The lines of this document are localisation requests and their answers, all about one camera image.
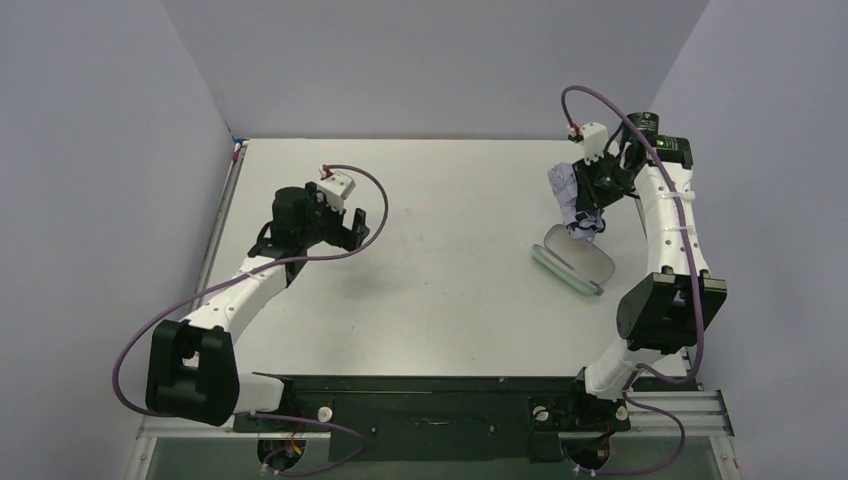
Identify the mint green umbrella case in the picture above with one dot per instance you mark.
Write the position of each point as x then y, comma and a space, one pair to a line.
576, 261

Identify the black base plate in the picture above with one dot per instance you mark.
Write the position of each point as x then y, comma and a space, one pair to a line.
419, 418

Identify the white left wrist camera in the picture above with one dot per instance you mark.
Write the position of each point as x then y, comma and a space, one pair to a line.
335, 190

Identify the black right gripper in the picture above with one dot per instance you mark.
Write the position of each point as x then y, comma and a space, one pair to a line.
592, 198

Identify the lavender folding umbrella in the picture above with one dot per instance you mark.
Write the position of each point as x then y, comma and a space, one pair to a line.
573, 199

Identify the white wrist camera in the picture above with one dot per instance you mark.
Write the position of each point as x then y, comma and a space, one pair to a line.
335, 190
591, 138

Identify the aluminium frame rail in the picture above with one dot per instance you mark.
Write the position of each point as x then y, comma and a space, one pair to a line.
703, 414

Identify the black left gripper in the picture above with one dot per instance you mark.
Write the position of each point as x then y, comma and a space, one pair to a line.
338, 225

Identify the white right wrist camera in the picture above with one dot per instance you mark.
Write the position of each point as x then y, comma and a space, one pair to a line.
591, 138

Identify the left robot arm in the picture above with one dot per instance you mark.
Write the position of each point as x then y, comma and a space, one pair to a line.
193, 372

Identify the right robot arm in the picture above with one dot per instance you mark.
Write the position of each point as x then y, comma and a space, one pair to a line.
670, 308

